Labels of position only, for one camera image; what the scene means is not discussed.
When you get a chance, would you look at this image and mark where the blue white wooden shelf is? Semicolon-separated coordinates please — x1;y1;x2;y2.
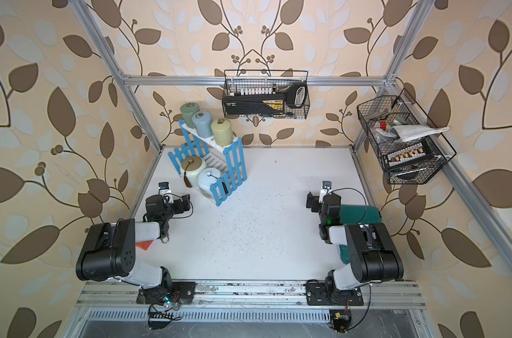
168;120;247;206

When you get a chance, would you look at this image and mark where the yellow-green tea canister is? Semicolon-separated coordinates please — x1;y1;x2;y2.
211;118;233;147

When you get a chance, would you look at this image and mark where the blue tea canister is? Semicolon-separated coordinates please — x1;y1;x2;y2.
191;111;213;138

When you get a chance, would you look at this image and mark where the green tea canister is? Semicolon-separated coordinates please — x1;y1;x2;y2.
180;102;200;128

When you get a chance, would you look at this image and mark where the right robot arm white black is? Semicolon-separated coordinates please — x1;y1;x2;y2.
306;190;404;302

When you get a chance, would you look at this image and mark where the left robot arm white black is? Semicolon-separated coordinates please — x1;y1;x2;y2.
75;193;193;305

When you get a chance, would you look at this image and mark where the green plastic tool case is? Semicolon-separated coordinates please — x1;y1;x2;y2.
338;204;383;265

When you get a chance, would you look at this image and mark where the pale blue round jar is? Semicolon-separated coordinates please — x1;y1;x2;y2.
198;167;222;199

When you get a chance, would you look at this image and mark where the cream jar with tassel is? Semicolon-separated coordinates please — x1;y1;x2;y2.
181;156;207;188

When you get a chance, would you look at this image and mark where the red small box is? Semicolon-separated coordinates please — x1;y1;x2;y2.
136;240;153;251

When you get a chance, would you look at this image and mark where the black yellow tool case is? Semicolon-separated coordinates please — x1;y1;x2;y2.
222;83;310;118

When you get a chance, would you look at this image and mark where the white paper booklet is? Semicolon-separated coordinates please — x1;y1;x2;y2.
391;125;450;142

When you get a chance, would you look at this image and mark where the drill bit set box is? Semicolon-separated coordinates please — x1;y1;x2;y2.
384;141;433;169

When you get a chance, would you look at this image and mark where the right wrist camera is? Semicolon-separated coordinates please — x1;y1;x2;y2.
319;180;332;204

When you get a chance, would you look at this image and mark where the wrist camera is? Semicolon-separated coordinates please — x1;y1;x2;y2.
158;182;173;204
319;180;332;204

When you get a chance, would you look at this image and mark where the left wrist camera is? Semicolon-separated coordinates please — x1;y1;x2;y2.
158;182;173;204

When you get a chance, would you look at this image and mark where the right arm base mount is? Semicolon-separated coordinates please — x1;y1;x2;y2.
305;280;364;307

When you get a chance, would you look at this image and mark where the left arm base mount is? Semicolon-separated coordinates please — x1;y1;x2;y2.
136;282;196;305

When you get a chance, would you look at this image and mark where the right wire basket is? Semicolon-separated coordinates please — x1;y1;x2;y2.
357;89;457;184

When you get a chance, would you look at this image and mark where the wire basket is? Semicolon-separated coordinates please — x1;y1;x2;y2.
222;68;310;119
357;89;457;184

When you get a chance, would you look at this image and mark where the back wire basket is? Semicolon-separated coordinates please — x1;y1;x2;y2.
222;68;310;119

